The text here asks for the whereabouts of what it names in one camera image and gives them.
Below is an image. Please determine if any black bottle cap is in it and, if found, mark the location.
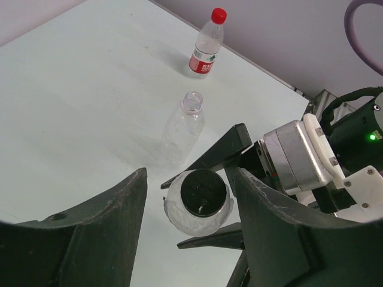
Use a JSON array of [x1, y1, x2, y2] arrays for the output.
[[180, 169, 227, 218]]

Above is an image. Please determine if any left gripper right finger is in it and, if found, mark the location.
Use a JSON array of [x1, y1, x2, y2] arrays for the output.
[[227, 167, 382, 286]]

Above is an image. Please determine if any clear bottle red label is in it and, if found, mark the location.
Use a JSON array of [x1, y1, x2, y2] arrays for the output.
[[189, 19, 224, 78]]

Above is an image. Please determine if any red bottle cap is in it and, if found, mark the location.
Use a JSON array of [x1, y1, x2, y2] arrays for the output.
[[211, 7, 227, 25]]

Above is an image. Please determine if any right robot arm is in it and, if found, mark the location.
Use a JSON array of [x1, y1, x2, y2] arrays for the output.
[[162, 87, 382, 251]]

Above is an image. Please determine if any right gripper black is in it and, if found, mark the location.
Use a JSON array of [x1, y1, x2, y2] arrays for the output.
[[177, 123, 356, 250]]

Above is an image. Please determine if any tall clear empty bottle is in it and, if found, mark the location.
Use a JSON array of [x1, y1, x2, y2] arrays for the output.
[[160, 91, 205, 166]]

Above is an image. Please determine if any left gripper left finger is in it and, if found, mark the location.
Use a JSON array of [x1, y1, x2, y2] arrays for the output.
[[1, 168, 148, 286]]

